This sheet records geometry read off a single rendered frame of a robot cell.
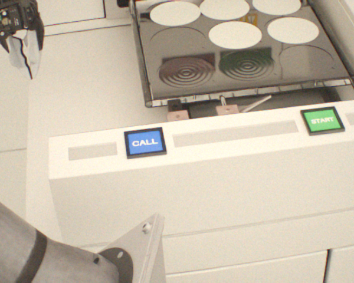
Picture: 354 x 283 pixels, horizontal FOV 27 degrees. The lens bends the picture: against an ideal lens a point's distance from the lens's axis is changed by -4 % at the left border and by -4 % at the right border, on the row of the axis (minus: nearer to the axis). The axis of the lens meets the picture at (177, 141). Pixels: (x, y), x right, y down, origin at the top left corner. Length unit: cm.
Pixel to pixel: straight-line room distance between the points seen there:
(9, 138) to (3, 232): 107
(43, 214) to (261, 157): 36
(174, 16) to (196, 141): 46
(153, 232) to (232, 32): 71
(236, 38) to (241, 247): 42
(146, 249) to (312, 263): 52
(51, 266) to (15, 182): 114
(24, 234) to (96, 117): 65
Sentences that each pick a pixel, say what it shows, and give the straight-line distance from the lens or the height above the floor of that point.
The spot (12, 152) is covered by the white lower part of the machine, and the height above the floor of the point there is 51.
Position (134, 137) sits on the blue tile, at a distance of 110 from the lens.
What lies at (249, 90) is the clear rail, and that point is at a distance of 129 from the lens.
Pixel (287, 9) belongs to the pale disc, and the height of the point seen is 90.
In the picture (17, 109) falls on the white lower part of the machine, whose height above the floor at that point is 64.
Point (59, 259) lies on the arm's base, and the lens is 78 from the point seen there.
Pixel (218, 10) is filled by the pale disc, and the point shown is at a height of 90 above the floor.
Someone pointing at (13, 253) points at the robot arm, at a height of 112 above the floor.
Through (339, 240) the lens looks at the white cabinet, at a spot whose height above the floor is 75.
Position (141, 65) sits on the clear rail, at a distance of 136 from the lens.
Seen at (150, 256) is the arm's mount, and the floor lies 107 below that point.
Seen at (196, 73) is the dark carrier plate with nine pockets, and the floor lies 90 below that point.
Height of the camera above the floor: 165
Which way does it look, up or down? 39 degrees down
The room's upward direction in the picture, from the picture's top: 4 degrees counter-clockwise
